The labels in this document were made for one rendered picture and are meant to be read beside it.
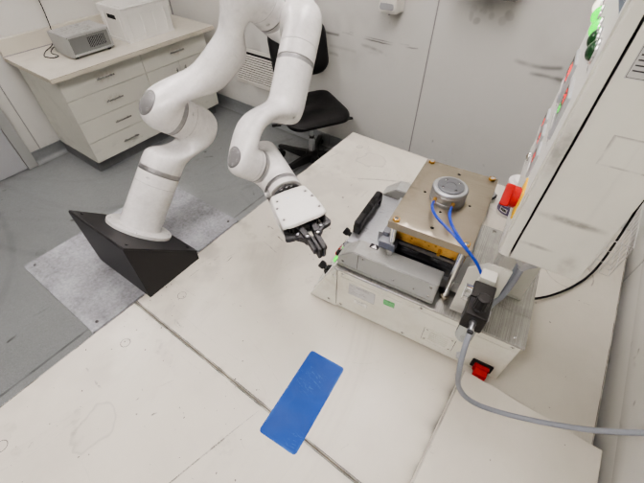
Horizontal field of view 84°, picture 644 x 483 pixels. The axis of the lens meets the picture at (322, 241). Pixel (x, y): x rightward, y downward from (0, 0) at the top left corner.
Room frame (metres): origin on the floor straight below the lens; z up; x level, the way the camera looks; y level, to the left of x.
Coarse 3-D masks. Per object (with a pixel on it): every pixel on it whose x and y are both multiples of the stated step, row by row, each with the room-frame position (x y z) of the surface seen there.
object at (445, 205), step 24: (432, 168) 0.76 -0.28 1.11; (456, 168) 0.76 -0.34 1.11; (408, 192) 0.67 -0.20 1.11; (432, 192) 0.64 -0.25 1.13; (456, 192) 0.62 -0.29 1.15; (480, 192) 0.67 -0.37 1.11; (408, 216) 0.58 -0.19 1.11; (432, 216) 0.58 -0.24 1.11; (456, 216) 0.58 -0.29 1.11; (480, 216) 0.58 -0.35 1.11; (432, 240) 0.52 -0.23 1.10; (456, 240) 0.49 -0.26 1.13
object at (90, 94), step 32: (128, 0) 3.02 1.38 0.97; (160, 0) 3.07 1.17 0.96; (64, 32) 2.59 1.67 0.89; (96, 32) 2.66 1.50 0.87; (128, 32) 2.82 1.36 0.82; (160, 32) 3.01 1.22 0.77; (192, 32) 3.07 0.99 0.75; (32, 64) 2.42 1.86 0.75; (64, 64) 2.42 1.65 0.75; (96, 64) 2.42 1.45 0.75; (128, 64) 2.67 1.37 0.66; (160, 64) 2.86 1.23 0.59; (64, 96) 2.27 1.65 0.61; (96, 96) 2.42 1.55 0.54; (128, 96) 2.60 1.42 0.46; (64, 128) 2.45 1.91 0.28; (96, 128) 2.35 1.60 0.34; (128, 128) 2.52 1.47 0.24; (96, 160) 2.28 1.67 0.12
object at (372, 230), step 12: (384, 204) 0.79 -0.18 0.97; (396, 204) 0.74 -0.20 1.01; (372, 216) 0.74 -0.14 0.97; (384, 216) 0.74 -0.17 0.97; (372, 228) 0.69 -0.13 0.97; (348, 240) 0.65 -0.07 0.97; (360, 240) 0.65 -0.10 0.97; (372, 240) 0.65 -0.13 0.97; (468, 264) 0.56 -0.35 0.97; (444, 276) 0.53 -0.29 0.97; (456, 288) 0.50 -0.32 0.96
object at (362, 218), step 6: (378, 192) 0.79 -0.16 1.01; (372, 198) 0.76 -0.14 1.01; (378, 198) 0.77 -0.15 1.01; (372, 204) 0.74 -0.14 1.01; (366, 210) 0.72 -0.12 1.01; (372, 210) 0.73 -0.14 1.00; (360, 216) 0.69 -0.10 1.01; (366, 216) 0.70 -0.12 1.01; (360, 222) 0.67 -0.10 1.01; (354, 228) 0.67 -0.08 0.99; (360, 228) 0.67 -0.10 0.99
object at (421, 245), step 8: (400, 232) 0.59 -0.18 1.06; (400, 240) 0.59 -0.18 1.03; (408, 240) 0.58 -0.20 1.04; (416, 240) 0.57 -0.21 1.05; (416, 248) 0.56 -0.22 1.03; (424, 248) 0.56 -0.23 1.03; (432, 248) 0.55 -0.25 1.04; (440, 248) 0.54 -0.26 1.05; (432, 256) 0.55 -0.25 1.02; (440, 256) 0.54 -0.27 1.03; (448, 256) 0.53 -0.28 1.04; (456, 256) 0.52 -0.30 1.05
